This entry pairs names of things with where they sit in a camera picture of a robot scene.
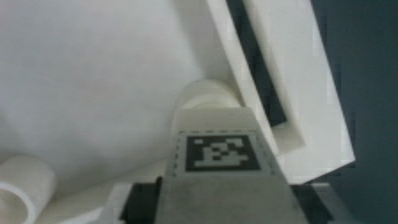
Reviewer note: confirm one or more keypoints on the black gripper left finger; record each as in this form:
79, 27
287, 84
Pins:
140, 210

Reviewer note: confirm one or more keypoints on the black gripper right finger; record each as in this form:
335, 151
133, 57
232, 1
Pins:
316, 210

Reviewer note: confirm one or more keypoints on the white leg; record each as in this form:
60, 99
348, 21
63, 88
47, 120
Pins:
225, 186

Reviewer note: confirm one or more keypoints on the white U-shaped obstacle fence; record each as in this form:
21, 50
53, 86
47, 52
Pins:
312, 136

